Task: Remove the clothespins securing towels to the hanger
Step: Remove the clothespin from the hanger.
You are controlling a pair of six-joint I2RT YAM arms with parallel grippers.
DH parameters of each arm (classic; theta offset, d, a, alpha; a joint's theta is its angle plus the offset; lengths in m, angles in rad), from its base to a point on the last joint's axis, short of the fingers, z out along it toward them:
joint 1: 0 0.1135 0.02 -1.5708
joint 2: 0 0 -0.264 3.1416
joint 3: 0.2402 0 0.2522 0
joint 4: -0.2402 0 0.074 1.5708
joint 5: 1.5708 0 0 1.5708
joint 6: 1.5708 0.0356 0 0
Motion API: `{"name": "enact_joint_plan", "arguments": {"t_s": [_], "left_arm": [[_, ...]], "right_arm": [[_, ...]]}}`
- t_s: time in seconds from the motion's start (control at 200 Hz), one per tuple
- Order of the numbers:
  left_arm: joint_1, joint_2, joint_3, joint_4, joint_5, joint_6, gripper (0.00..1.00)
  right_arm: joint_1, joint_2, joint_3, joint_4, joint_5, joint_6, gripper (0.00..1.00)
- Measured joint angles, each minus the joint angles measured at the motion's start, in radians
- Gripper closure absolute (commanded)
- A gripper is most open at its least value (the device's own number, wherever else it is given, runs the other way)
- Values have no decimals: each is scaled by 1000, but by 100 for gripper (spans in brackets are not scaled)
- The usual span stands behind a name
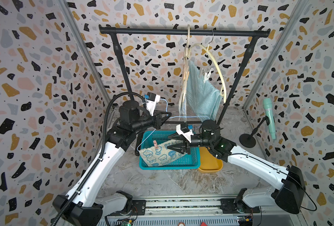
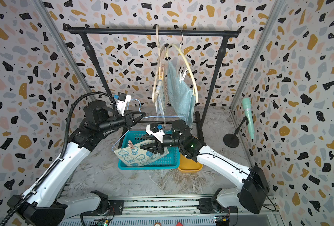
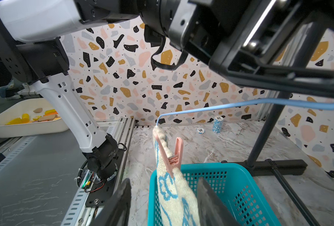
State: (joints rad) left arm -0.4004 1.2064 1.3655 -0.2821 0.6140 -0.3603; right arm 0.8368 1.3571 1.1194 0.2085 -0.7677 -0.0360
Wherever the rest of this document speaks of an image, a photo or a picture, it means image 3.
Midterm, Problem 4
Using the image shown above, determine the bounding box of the blue wire hanger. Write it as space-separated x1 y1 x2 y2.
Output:
156 98 334 127

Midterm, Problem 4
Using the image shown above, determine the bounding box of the white tray with toys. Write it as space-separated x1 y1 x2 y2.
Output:
0 98 69 138

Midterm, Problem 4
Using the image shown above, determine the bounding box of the white poker chip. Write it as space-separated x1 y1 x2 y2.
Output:
196 128 205 134

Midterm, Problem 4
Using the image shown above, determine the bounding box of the cream towel blue cartoon print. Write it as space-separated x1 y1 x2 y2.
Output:
153 127 200 226

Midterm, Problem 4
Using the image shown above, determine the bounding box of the aluminium rail base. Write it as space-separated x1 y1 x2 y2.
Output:
0 117 136 226

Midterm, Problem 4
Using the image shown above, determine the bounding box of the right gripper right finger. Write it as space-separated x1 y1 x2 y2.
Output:
197 177 239 226

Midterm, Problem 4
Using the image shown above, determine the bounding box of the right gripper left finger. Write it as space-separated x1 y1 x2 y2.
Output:
91 179 131 226

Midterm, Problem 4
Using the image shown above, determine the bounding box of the blue poker chip stack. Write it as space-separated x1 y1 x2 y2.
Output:
212 115 223 133

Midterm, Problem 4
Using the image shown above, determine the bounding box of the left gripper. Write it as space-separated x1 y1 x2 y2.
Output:
167 1 334 98

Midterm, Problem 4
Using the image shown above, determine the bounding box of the teal plastic basket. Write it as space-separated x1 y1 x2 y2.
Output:
147 162 282 226

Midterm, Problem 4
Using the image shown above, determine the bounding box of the pink clothespin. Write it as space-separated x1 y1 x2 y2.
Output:
154 133 184 179

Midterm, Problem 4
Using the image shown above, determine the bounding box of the black clothes rack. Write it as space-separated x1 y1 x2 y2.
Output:
220 16 334 226

